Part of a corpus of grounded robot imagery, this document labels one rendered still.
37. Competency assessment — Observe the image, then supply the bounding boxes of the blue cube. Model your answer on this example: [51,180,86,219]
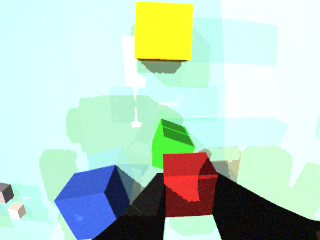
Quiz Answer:
[53,164,129,240]

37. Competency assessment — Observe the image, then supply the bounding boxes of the green block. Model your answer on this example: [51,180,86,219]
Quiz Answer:
[152,119,189,152]
[152,127,196,168]

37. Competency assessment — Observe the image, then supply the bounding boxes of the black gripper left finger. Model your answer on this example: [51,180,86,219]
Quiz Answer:
[91,172,167,240]

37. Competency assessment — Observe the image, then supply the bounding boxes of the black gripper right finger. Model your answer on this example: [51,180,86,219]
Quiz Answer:
[212,171,320,240]

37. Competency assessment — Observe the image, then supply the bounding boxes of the red block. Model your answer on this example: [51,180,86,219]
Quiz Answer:
[163,152,217,217]

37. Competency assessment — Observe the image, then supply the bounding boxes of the yellow block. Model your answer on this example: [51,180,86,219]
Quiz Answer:
[135,1,193,63]

